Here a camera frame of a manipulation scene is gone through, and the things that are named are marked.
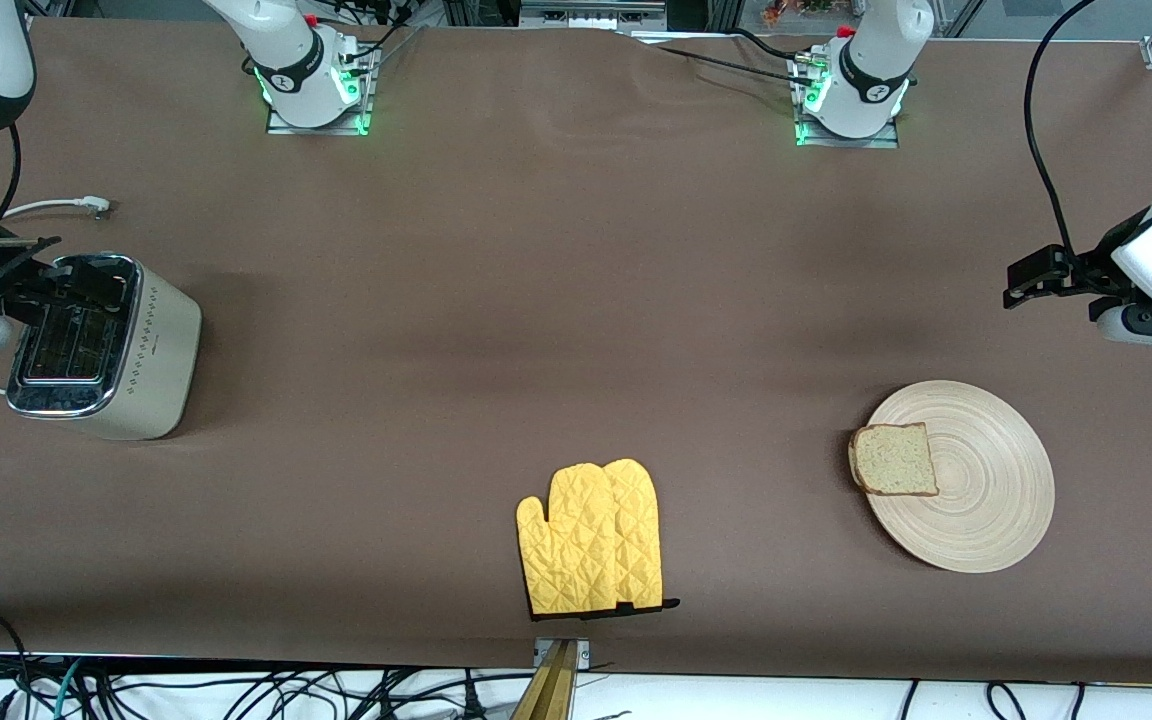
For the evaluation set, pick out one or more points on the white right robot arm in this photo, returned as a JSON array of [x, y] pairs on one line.
[[286, 60]]

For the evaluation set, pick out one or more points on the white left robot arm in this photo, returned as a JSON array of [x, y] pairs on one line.
[[866, 90]]

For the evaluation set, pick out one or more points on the brown bread slice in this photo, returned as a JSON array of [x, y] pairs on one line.
[[894, 460]]

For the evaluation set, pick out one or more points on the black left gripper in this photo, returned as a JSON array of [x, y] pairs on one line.
[[1094, 272]]

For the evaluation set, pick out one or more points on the orange patterned object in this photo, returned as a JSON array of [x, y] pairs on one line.
[[796, 10]]

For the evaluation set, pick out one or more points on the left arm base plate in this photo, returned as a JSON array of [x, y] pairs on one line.
[[886, 141]]

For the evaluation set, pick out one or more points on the grey metal equipment box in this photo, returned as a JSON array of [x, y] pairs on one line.
[[586, 15]]

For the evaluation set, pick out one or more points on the beige chrome toaster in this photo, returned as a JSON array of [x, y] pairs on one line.
[[151, 350]]

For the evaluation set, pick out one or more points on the yellow extrusion bar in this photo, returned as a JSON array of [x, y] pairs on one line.
[[551, 690]]

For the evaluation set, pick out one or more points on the small metal bracket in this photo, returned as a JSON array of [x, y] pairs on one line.
[[584, 655]]

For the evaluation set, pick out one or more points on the round wooden plate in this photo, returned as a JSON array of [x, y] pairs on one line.
[[986, 480]]

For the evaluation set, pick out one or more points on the yellow quilted oven mitt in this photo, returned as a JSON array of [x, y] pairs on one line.
[[566, 540], [639, 530]]

